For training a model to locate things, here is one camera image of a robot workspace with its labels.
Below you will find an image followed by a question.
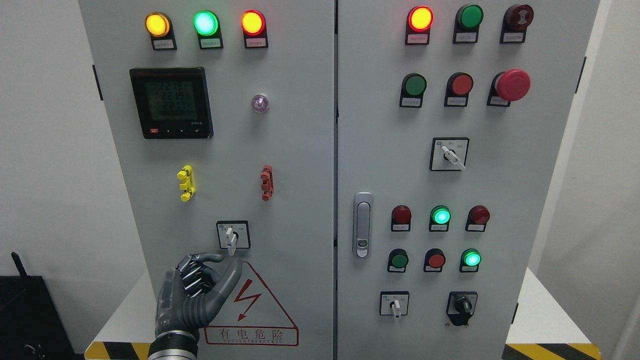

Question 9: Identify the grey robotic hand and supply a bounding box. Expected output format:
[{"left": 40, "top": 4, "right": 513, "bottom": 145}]
[{"left": 155, "top": 253, "right": 243, "bottom": 338}]

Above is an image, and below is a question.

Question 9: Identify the white rotary selector switch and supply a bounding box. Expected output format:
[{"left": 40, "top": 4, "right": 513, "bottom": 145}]
[
  {"left": 215, "top": 219, "right": 251, "bottom": 256},
  {"left": 429, "top": 137, "right": 470, "bottom": 172},
  {"left": 379, "top": 291, "right": 410, "bottom": 319}
]

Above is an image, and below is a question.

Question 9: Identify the yellow indicator light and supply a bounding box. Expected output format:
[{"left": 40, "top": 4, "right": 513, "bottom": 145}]
[{"left": 145, "top": 12, "right": 178, "bottom": 51}]

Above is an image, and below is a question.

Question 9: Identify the red electrical hazard warning sticker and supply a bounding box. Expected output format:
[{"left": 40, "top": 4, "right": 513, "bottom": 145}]
[{"left": 204, "top": 261, "right": 299, "bottom": 347}]

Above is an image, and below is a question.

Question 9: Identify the yellow terminal connector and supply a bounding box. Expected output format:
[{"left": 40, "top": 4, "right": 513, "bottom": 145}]
[{"left": 176, "top": 164, "right": 196, "bottom": 202}]

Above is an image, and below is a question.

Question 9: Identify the red terminal connector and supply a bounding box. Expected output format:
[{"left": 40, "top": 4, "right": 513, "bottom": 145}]
[{"left": 260, "top": 164, "right": 275, "bottom": 202}]

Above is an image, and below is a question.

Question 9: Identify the black box with antenna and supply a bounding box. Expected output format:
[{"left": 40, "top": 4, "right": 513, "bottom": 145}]
[{"left": 0, "top": 252, "right": 76, "bottom": 360}]

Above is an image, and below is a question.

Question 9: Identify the grey left cabinet door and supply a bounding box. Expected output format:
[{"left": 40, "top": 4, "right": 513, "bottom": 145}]
[{"left": 78, "top": 0, "right": 335, "bottom": 360}]

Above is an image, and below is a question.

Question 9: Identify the grey cabinet door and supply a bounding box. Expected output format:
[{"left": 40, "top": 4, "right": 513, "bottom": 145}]
[
  {"left": 336, "top": 0, "right": 601, "bottom": 360},
  {"left": 78, "top": 0, "right": 335, "bottom": 360}
]

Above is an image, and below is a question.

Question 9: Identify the black digital power meter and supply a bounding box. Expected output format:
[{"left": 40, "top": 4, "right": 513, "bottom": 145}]
[{"left": 129, "top": 66, "right": 214, "bottom": 139}]

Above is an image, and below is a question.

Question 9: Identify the clear white indicator lamp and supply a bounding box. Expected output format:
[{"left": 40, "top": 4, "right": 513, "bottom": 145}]
[{"left": 251, "top": 93, "right": 270, "bottom": 114}]

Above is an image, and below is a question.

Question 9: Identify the green push button lower left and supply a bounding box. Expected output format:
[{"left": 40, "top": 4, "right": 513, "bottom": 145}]
[{"left": 387, "top": 248, "right": 409, "bottom": 273}]

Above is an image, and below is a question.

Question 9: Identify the dark red indicator lower left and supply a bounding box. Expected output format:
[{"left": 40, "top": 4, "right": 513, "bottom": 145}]
[{"left": 390, "top": 205, "right": 412, "bottom": 232}]

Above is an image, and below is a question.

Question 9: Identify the dark red indicator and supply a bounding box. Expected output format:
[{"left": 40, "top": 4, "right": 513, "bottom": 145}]
[
  {"left": 465, "top": 205, "right": 490, "bottom": 233},
  {"left": 390, "top": 205, "right": 412, "bottom": 232}
]

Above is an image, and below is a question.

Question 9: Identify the red push button lower middle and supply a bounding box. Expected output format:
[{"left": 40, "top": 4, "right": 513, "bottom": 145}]
[{"left": 423, "top": 248, "right": 446, "bottom": 273}]

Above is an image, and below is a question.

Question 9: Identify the green lit indicator lower middle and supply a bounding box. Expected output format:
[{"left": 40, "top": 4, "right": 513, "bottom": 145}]
[{"left": 429, "top": 205, "right": 451, "bottom": 232}]

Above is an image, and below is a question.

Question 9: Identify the green indicator light top left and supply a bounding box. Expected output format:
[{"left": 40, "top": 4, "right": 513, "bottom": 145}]
[{"left": 193, "top": 10, "right": 224, "bottom": 50}]

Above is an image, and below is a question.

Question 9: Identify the red indicator light top left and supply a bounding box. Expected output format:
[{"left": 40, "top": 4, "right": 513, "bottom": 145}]
[{"left": 240, "top": 9, "right": 269, "bottom": 49}]

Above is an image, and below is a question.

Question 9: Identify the green lit push button lower right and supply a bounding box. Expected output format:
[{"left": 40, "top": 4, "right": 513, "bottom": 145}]
[{"left": 459, "top": 248, "right": 482, "bottom": 273}]

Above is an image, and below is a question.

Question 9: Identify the dark red indicator lower right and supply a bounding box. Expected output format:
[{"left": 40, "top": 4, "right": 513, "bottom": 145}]
[{"left": 465, "top": 205, "right": 490, "bottom": 233}]

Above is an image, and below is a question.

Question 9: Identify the green push button second row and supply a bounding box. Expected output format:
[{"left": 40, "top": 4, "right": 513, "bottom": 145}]
[{"left": 398, "top": 72, "right": 427, "bottom": 109}]

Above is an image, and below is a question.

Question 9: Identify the grey right cabinet door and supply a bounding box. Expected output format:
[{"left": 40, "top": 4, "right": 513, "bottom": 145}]
[{"left": 336, "top": 0, "right": 601, "bottom": 360}]

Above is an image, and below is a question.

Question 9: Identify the red push button second row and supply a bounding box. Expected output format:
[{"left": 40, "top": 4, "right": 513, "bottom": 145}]
[{"left": 443, "top": 71, "right": 474, "bottom": 107}]

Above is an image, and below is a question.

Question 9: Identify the white platform with hazard stripes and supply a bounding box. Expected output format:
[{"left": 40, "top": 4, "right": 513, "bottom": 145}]
[{"left": 84, "top": 269, "right": 602, "bottom": 360}]

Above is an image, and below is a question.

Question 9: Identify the red lit indicator right door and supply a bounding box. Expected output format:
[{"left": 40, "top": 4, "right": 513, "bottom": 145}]
[{"left": 404, "top": 6, "right": 434, "bottom": 46}]

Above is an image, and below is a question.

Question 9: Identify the red emergency stop mushroom button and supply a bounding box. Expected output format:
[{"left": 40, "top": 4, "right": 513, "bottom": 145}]
[{"left": 486, "top": 68, "right": 531, "bottom": 108}]

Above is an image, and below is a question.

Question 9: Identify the green push button top right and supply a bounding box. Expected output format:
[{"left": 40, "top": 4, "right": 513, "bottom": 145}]
[{"left": 452, "top": 4, "right": 484, "bottom": 44}]

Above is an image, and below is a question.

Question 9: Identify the dark red buzzer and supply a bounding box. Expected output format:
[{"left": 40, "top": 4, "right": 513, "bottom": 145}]
[{"left": 499, "top": 4, "right": 534, "bottom": 44}]

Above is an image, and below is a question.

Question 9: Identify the silver door latch handle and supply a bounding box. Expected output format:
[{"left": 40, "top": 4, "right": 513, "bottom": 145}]
[{"left": 352, "top": 192, "right": 374, "bottom": 259}]

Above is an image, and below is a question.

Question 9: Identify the white rotary selector switch bottom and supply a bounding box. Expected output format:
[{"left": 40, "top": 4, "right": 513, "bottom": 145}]
[{"left": 379, "top": 291, "right": 410, "bottom": 319}]

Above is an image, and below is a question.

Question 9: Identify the black rotary knob switch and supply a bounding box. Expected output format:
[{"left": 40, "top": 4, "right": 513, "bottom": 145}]
[{"left": 446, "top": 291, "right": 478, "bottom": 327}]

